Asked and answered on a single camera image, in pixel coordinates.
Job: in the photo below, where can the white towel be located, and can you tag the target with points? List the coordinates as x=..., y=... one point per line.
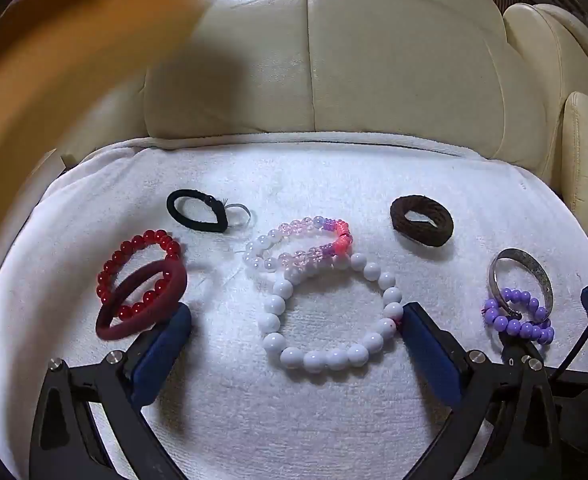
x=274, y=410

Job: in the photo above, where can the orange cardboard box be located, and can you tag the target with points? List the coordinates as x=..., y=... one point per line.
x=49, y=85

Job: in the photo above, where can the brown hair scrunchie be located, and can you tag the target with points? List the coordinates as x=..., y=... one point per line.
x=398, y=220

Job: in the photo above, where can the cream leather sofa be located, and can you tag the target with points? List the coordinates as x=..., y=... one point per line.
x=373, y=60

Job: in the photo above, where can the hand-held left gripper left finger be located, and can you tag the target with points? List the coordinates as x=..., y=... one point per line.
x=161, y=355

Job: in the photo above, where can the engraved metal bangle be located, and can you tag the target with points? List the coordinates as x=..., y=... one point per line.
x=541, y=272

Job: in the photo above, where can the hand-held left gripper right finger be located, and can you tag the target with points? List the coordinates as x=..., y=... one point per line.
x=431, y=355

